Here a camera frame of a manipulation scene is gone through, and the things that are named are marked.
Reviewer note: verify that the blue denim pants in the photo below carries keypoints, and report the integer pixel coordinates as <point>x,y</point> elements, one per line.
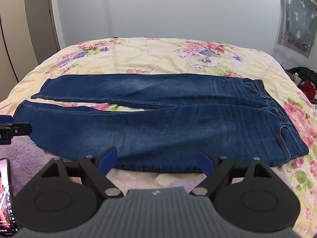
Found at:
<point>158,129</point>

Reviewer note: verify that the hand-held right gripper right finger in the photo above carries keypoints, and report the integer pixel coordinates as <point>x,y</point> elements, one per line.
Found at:
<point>204,160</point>

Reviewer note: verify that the purple fuzzy blanket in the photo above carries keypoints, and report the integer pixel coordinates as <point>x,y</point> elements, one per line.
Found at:
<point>27,153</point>

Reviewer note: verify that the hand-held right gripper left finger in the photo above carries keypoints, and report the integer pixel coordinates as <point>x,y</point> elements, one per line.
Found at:
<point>109,157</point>

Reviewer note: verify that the beige wardrobe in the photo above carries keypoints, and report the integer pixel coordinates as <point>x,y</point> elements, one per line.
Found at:
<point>22,29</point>

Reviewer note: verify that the floral yellow bedspread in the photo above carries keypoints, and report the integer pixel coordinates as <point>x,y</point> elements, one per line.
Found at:
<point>153,54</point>

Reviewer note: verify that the pile of clothes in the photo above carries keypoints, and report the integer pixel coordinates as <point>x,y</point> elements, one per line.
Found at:
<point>305,79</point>

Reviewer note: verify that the black smartphone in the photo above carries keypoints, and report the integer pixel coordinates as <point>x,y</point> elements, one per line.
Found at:
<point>5,193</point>

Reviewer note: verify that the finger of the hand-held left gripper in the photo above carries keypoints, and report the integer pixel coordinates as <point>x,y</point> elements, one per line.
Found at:
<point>21,129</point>

